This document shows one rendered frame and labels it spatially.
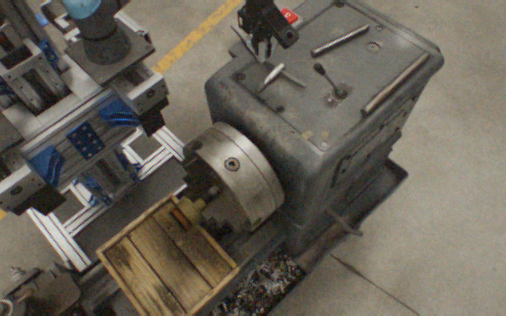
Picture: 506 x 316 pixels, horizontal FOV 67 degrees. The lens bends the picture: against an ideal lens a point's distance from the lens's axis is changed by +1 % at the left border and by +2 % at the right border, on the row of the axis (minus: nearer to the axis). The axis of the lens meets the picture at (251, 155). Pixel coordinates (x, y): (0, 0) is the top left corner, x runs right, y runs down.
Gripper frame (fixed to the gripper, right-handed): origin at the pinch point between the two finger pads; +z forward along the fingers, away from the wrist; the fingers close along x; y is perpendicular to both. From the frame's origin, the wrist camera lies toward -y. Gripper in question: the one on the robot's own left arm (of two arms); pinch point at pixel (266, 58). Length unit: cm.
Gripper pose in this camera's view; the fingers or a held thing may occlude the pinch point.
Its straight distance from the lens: 110.1
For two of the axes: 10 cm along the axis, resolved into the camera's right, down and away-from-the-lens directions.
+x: -7.3, 6.0, -3.1
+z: 0.4, 5.0, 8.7
